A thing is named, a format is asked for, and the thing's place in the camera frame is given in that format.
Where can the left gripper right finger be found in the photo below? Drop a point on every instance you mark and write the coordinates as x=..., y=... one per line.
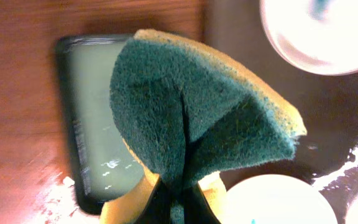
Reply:
x=196, y=207

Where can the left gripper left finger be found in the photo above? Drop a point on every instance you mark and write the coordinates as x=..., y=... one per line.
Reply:
x=157, y=209

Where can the white plate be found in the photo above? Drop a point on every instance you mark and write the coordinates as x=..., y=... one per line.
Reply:
x=319, y=37
x=276, y=199

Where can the green and yellow sponge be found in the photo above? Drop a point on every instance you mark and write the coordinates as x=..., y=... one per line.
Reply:
x=186, y=112

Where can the small green water tray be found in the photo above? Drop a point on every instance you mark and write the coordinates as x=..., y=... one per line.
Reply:
x=102, y=167

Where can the large brown serving tray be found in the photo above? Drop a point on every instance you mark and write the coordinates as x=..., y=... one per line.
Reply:
x=327, y=157

